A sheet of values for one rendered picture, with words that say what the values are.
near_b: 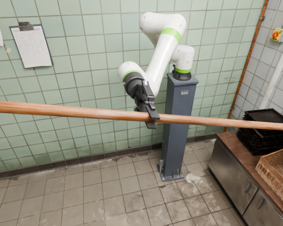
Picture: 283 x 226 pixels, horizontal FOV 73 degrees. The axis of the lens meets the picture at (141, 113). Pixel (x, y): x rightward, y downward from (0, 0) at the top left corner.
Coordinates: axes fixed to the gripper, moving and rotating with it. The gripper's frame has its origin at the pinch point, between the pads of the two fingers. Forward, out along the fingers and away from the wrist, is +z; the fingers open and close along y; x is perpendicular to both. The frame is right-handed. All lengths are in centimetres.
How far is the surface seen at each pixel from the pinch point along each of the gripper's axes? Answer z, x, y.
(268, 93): -82, -157, 17
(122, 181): -83, -36, 147
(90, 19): -125, 15, -5
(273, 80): -83, -154, 4
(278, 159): -27, -137, 51
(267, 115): -57, -138, 28
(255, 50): -117, -151, -13
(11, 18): -125, 70, 7
